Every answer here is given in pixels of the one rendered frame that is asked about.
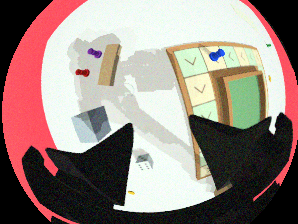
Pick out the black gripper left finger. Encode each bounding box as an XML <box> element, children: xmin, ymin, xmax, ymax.
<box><xmin>45</xmin><ymin>123</ymin><xmax>134</xmax><ymax>206</ymax></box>

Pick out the white die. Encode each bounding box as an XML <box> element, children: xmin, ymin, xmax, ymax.
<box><xmin>134</xmin><ymin>153</ymin><xmax>153</xmax><ymax>172</ymax></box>

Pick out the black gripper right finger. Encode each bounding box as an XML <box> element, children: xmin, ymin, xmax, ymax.
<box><xmin>189</xmin><ymin>115</ymin><xmax>271</xmax><ymax>190</ymax></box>

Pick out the blue pawn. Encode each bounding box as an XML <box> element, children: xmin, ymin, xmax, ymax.
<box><xmin>209</xmin><ymin>49</ymin><xmax>225</xmax><ymax>61</ymax></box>

